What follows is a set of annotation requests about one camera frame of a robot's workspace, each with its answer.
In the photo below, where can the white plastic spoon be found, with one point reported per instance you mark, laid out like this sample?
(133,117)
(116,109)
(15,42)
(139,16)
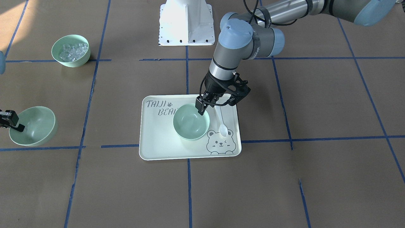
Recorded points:
(223,130)

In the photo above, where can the white tray with bear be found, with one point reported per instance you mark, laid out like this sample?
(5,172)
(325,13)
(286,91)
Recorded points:
(172,128)

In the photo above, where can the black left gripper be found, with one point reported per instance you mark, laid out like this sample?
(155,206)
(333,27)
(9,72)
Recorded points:
(212,84)

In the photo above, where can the green bowl on tray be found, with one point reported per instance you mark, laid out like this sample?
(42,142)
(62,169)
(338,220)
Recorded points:
(190,133)

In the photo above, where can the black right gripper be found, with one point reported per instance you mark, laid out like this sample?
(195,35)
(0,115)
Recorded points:
(8,117)

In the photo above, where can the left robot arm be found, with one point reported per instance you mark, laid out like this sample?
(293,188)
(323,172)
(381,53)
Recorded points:
(256,33)

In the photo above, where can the green bowl with ice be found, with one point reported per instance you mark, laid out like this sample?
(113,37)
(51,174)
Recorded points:
(71,51)

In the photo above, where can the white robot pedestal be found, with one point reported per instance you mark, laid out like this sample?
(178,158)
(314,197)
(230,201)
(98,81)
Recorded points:
(186,23)

